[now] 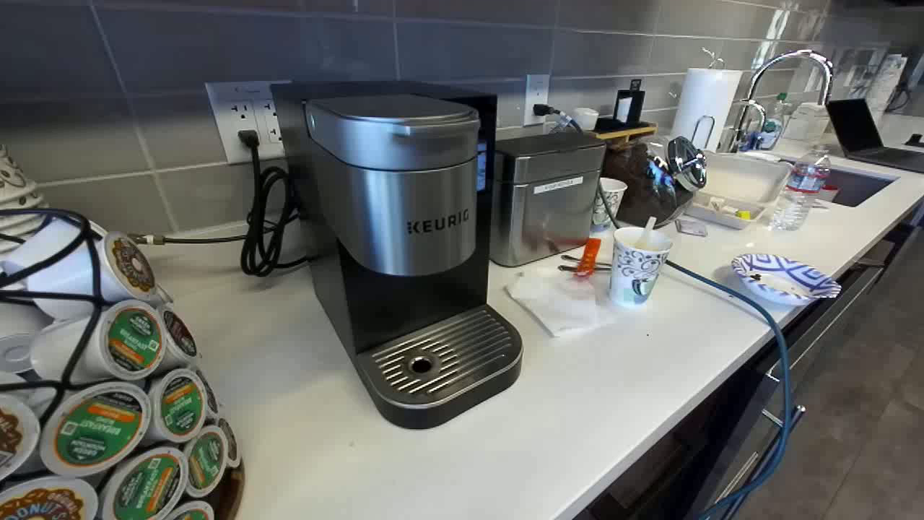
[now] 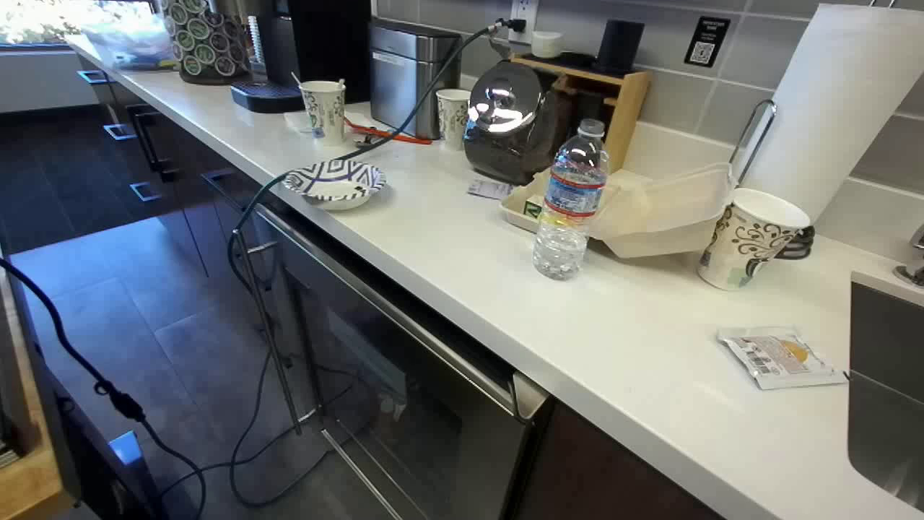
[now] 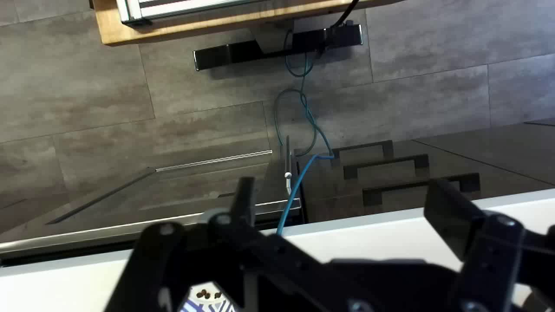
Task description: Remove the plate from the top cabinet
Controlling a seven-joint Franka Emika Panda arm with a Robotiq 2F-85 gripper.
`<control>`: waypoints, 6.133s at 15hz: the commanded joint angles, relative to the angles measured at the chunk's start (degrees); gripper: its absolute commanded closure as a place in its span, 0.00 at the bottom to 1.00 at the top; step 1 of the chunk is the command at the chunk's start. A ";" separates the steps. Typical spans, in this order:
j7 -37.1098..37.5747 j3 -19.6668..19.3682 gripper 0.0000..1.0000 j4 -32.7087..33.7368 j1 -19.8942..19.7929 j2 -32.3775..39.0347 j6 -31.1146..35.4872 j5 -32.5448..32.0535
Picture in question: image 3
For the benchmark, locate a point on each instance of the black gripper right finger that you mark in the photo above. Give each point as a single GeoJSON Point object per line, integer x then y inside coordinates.
{"type": "Point", "coordinates": [491, 261]}

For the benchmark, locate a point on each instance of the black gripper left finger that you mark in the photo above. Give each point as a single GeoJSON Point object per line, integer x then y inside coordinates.
{"type": "Point", "coordinates": [156, 261]}

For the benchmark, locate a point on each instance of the silver metal frame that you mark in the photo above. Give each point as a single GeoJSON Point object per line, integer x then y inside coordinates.
{"type": "Point", "coordinates": [139, 11]}

